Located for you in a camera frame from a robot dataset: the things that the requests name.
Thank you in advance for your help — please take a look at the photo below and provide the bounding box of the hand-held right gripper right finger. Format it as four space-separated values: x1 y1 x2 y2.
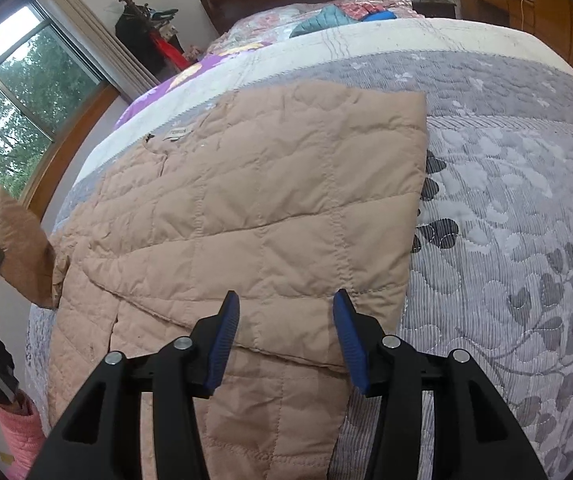
333 289 549 480

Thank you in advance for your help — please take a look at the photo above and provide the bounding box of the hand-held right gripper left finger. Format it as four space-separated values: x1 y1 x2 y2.
25 290 241 480

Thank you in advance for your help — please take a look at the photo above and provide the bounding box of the beige quilted jacket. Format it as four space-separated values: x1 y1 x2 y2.
0 81 428 480

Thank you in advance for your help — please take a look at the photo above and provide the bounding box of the person's left forearm pink sleeve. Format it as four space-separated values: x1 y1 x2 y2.
0 389 48 480

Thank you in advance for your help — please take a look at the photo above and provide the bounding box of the coat rack with hanging clothes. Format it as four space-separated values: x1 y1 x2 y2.
110 0 190 75

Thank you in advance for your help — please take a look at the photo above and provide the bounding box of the large wooden-framed window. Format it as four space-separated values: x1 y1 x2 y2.
0 4 120 213

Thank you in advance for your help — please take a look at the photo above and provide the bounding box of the grey leaf-pattern quilted bedspread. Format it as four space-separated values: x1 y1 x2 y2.
25 17 573 480

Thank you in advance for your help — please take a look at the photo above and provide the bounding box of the beige curtain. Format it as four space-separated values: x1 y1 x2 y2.
25 0 161 105

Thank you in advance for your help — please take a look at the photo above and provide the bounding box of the purple patterned blanket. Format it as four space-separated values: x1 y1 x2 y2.
115 41 273 132

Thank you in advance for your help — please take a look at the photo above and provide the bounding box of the teal quilted garment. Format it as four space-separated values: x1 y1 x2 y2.
289 6 363 39

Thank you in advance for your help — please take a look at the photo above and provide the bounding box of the pink floral bed sheet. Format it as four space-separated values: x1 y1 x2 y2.
205 0 428 57

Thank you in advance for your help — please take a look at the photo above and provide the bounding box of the red plaid cloth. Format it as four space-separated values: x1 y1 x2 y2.
341 2 383 19

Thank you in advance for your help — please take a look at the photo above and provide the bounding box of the dark wooden nightstand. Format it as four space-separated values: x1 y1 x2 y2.
410 0 458 21

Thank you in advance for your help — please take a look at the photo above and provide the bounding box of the wooden dresser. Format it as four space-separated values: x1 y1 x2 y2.
453 0 573 67

